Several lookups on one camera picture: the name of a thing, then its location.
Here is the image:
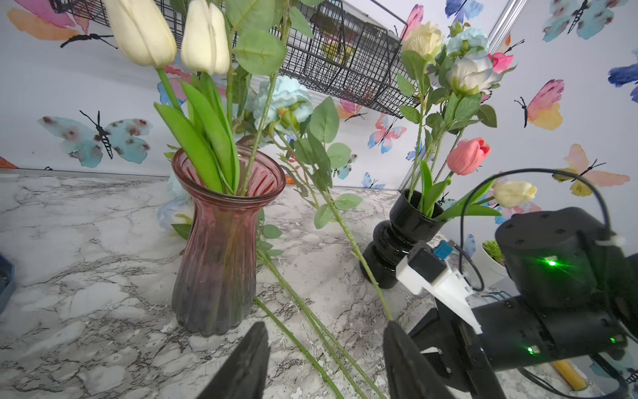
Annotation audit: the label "light blue flower bunch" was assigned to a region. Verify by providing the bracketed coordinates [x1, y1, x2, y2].
[272, 96, 393, 320]

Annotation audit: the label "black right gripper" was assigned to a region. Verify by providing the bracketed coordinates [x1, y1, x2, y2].
[409, 300, 506, 399]

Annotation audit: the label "light blue flower stem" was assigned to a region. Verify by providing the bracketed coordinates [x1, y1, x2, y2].
[156, 174, 387, 399]
[446, 28, 489, 54]
[245, 76, 343, 398]

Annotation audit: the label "magenta rose flower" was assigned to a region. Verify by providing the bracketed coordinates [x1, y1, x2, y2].
[488, 53, 513, 74]

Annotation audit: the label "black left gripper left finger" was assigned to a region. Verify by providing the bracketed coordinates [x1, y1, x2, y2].
[196, 322, 270, 399]

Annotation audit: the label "blue plant pot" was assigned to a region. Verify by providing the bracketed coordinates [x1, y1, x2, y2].
[0, 255, 16, 313]

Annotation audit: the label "small white succulent pot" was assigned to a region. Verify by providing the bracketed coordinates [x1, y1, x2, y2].
[472, 244, 508, 288]

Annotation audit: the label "pale blue white rose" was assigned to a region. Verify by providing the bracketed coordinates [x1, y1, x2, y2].
[445, 53, 502, 96]

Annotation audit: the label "cream tulip bud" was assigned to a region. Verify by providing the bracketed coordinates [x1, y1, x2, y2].
[493, 181, 538, 208]

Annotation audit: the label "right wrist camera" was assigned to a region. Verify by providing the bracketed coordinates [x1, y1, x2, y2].
[395, 240, 483, 334]

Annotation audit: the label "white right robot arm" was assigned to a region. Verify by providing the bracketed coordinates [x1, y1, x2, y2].
[410, 207, 637, 398]

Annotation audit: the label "black ribbed vase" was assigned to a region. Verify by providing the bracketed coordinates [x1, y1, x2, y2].
[363, 189, 445, 289]

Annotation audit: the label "white tulip buds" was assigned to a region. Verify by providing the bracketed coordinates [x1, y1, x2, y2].
[104, 1, 241, 196]

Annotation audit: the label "pink ribbed glass vase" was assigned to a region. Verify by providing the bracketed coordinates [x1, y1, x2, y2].
[171, 146, 286, 337]

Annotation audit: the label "black wire wall basket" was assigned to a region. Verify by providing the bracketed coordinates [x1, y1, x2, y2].
[48, 0, 425, 120]

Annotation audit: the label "red tulip flower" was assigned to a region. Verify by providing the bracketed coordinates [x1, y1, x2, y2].
[446, 138, 491, 176]

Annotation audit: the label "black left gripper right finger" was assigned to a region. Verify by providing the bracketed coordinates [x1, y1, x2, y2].
[383, 321, 454, 399]

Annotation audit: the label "yellow rose flower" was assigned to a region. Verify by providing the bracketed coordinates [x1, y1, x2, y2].
[401, 22, 445, 60]

